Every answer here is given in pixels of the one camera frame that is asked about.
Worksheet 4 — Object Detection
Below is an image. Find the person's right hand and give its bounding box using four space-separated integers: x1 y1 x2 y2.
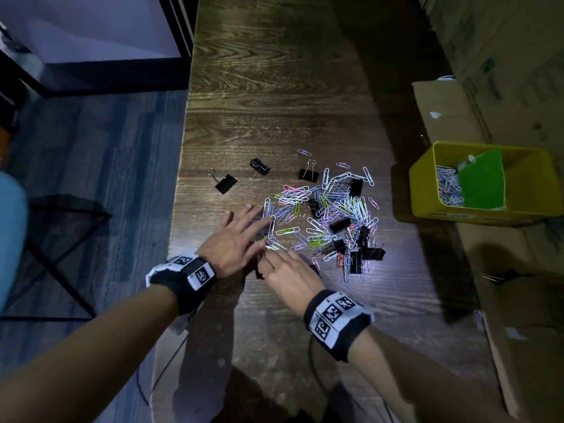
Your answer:
257 250 327 318

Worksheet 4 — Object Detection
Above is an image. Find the person's left hand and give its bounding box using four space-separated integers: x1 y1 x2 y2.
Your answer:
196 203 272 278

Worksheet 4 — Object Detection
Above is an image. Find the group of black binder clips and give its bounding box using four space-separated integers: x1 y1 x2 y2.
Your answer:
207 158 532 287

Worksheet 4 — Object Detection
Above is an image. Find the pile of coloured paper clips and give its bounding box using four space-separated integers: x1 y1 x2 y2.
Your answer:
253 148 382 291

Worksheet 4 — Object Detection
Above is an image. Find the yellow plastic tray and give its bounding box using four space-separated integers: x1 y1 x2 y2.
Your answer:
408 140 564 227

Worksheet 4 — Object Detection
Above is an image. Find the heap of paper clips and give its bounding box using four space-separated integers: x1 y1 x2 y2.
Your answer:
435 164 466 207

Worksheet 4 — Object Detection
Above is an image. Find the person's right forearm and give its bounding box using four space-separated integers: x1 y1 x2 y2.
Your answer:
348 325 516 423

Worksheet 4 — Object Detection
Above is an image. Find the person's left forearm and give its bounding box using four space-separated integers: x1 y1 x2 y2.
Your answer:
0 284 179 423

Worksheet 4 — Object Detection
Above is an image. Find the large printed cardboard box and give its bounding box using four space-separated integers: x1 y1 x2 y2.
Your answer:
458 0 564 172

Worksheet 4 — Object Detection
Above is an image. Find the green divider card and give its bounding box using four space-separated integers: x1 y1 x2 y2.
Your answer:
457 148 506 211

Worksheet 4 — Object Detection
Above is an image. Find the flat cardboard sheet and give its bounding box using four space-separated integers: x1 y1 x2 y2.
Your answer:
412 79 564 421

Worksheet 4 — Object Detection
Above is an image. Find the black left wrist strap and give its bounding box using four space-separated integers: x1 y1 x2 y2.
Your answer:
145 254 217 315

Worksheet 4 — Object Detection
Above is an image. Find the black wrist strap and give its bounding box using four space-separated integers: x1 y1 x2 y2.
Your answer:
145 254 217 315
304 289 375 362

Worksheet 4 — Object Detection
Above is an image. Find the black right wrist strap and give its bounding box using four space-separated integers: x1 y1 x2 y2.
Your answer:
304 289 375 362

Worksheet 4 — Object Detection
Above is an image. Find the black left camera cable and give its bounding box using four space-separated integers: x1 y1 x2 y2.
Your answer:
136 334 190 406

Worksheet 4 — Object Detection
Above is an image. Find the black stand frame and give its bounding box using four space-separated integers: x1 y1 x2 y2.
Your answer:
158 0 200 58

